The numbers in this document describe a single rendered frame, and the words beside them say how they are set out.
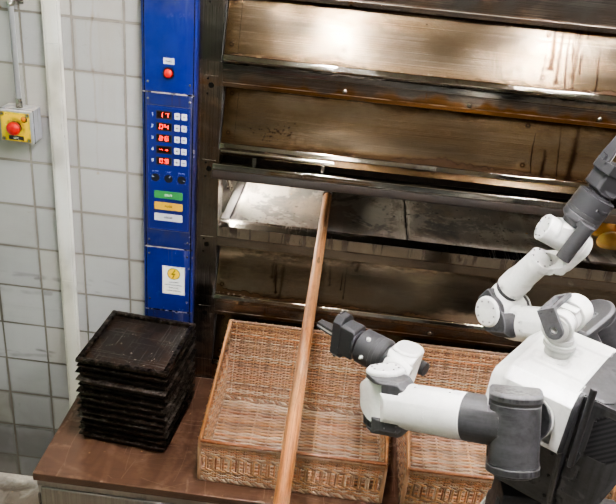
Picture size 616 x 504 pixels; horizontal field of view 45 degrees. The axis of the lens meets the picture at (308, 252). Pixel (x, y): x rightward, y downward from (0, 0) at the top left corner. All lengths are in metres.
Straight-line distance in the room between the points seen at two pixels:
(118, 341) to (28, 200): 0.55
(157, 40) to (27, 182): 0.66
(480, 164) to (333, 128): 0.45
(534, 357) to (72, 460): 1.45
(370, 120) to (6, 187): 1.18
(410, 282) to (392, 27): 0.81
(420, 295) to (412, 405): 1.05
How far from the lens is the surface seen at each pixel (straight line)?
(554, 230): 1.79
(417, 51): 2.20
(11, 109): 2.42
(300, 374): 1.71
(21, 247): 2.67
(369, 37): 2.20
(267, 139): 2.27
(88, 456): 2.45
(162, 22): 2.23
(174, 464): 2.40
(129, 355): 2.34
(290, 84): 2.23
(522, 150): 2.31
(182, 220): 2.40
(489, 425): 1.41
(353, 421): 2.58
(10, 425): 3.13
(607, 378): 1.57
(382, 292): 2.47
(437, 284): 2.48
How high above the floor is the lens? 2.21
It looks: 27 degrees down
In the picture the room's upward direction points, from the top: 6 degrees clockwise
